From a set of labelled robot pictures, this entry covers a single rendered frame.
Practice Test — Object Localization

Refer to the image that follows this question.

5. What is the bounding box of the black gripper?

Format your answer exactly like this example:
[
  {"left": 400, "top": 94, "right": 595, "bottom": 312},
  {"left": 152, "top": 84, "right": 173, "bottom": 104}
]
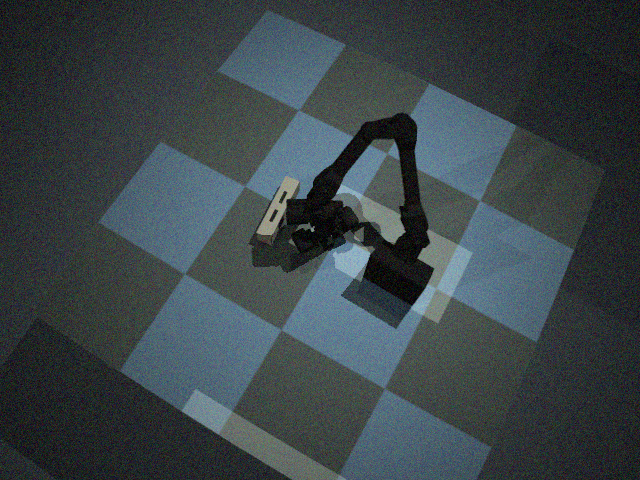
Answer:
[{"left": 291, "top": 206, "right": 359, "bottom": 254}]

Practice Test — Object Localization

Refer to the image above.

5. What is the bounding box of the black two-prong plug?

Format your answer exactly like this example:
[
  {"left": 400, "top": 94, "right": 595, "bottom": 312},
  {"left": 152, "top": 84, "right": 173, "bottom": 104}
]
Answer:
[{"left": 318, "top": 235, "right": 334, "bottom": 251}]

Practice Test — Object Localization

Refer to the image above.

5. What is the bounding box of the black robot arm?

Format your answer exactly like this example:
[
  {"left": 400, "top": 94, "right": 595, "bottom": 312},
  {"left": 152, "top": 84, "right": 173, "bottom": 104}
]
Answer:
[{"left": 286, "top": 113, "right": 430, "bottom": 266}]

